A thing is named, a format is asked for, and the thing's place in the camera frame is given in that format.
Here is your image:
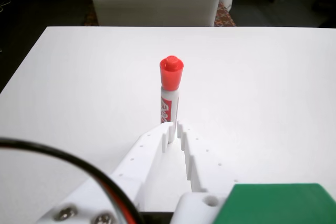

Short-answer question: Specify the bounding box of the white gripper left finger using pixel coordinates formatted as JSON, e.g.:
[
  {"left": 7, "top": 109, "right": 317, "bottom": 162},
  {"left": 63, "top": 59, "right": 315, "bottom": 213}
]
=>
[{"left": 35, "top": 121, "right": 175, "bottom": 224}]

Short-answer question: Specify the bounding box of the red black white servo wire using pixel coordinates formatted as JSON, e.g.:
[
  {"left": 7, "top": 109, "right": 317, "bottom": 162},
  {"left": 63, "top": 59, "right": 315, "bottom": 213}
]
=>
[{"left": 0, "top": 136, "right": 144, "bottom": 224}]

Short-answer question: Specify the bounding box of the white foam box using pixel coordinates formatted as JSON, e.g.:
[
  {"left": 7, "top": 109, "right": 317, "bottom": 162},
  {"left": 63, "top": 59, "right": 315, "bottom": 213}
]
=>
[{"left": 91, "top": 0, "right": 221, "bottom": 27}]

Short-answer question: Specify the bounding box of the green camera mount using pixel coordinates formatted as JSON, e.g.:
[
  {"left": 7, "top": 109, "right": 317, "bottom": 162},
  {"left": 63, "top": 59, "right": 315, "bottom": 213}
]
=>
[{"left": 212, "top": 183, "right": 336, "bottom": 224}]

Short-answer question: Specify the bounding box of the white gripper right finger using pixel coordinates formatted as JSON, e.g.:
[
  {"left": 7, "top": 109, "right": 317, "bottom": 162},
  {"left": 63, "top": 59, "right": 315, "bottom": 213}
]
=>
[{"left": 170, "top": 121, "right": 238, "bottom": 224}]

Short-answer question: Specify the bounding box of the red Expo marker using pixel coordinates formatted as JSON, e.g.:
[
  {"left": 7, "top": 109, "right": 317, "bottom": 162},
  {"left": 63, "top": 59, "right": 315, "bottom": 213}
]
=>
[{"left": 159, "top": 55, "right": 184, "bottom": 143}]

